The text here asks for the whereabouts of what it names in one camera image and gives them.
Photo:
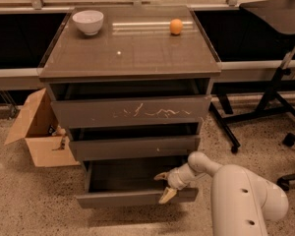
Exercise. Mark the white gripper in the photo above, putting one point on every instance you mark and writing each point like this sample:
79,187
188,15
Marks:
175,179

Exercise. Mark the grey bottom drawer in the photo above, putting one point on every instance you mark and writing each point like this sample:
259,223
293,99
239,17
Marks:
126,182

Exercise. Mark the grey drawer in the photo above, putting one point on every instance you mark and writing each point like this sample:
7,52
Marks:
126,182
134,141
129,103

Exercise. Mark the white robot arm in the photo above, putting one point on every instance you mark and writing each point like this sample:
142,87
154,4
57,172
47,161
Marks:
241,201

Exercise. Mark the grey middle drawer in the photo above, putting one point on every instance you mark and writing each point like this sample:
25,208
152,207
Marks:
134,141

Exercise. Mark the grey drawer cabinet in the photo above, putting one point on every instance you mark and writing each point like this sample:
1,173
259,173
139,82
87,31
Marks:
134,44

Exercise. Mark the grey top drawer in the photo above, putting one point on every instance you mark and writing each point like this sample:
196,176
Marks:
129,103

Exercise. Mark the open cardboard box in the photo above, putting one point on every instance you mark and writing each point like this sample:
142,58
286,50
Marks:
37,125

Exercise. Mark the orange fruit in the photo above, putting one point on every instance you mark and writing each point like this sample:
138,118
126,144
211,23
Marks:
176,26

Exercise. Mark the white ceramic bowl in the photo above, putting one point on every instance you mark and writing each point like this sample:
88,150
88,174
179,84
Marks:
88,22

